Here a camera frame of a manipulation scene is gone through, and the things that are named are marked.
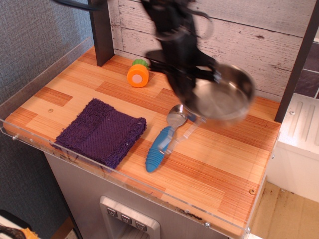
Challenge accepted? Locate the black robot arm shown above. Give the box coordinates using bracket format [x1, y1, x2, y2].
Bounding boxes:
[142, 0, 219, 104]

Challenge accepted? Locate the clear acrylic guard rail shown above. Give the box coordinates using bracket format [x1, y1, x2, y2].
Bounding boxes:
[1, 38, 279, 239]

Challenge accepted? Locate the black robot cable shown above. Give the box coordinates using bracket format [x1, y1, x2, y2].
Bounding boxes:
[51, 0, 105, 12]

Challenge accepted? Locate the white toy sink unit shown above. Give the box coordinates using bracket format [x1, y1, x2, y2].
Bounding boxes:
[266, 94, 319, 202]

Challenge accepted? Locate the dark left shelf post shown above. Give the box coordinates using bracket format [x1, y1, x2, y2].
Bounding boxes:
[88, 0, 114, 67]

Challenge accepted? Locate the silver steel pot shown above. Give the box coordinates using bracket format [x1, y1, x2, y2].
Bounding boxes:
[165, 64, 255, 154]

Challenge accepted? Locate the dark shelf post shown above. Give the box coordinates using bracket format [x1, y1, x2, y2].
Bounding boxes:
[88, 0, 114, 67]
[275, 0, 319, 123]

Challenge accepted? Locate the orange toy carrot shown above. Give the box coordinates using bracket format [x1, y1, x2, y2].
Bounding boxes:
[127, 59, 149, 88]

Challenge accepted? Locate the orange object with black strap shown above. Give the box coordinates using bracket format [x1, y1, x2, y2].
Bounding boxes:
[0, 226, 39, 239]

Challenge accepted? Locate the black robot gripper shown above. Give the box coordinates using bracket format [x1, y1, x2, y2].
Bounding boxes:
[146, 33, 221, 105]

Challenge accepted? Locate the blue handled metal spoon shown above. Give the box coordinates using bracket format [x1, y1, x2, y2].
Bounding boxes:
[145, 104, 187, 173]

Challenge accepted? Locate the purple folded rag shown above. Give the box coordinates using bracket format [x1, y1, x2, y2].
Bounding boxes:
[55, 99, 147, 169]

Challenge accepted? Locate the grey toy fridge cabinet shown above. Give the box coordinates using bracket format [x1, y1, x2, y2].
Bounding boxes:
[45, 153, 226, 239]

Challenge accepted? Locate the dark right shelf post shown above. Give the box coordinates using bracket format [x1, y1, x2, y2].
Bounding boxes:
[275, 0, 319, 123]

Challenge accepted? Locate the silver dispenser button panel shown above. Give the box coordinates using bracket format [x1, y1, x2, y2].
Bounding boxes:
[99, 196, 161, 239]

